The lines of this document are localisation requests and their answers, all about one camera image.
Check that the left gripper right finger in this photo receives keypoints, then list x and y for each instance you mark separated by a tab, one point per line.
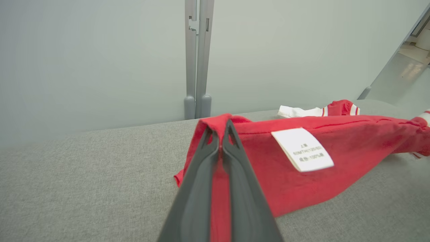
248	215

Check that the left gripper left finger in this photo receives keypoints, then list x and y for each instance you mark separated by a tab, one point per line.
191	208

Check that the red and white shirt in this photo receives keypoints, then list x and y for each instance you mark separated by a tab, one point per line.
356	151

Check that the grey metal partition post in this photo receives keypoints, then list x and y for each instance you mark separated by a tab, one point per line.
189	67
204	67

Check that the grey metal partition frame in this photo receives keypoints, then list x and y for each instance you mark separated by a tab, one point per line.
365	92

